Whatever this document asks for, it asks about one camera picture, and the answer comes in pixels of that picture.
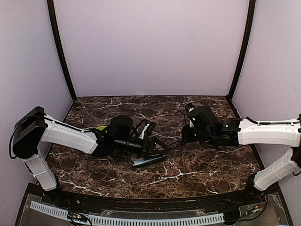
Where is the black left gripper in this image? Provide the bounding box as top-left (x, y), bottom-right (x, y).
top-left (115, 135), bottom-right (170, 161)

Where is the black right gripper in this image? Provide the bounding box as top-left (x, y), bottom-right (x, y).
top-left (182, 123), bottom-right (215, 145)

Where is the black quilted glasses case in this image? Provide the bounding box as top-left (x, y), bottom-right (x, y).
top-left (130, 154), bottom-right (167, 167)

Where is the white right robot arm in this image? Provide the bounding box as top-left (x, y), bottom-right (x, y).
top-left (182, 104), bottom-right (301, 204)

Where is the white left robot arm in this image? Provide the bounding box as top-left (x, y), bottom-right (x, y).
top-left (9, 106), bottom-right (170, 205)

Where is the green bowl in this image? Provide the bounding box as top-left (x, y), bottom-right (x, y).
top-left (96, 126), bottom-right (108, 133)

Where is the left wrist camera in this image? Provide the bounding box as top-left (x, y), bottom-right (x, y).
top-left (138, 121), bottom-right (157, 139)

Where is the black corner frame post right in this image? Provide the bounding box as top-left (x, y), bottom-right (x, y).
top-left (228, 0), bottom-right (257, 99)

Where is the black corner frame post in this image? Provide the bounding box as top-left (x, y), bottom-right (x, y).
top-left (228, 0), bottom-right (257, 99)
top-left (47, 0), bottom-right (77, 102)

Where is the white slotted cable duct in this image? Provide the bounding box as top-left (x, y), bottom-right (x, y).
top-left (30, 201), bottom-right (225, 226)

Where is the black corner frame post left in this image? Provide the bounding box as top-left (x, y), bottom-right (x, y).
top-left (47, 0), bottom-right (77, 102)

